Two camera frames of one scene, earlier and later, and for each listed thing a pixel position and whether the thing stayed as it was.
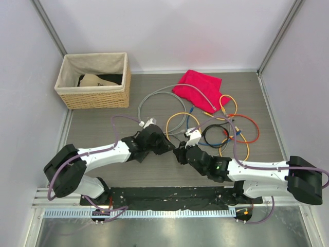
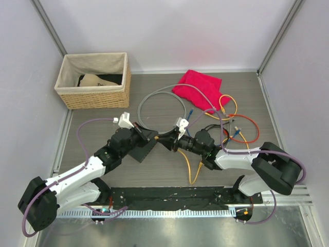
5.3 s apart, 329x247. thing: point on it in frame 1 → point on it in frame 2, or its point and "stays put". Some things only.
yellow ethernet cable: [180, 113] → [201, 163]
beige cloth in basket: [90, 80] stays put
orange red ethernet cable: [225, 131] stays put
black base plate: [170, 198] stays put
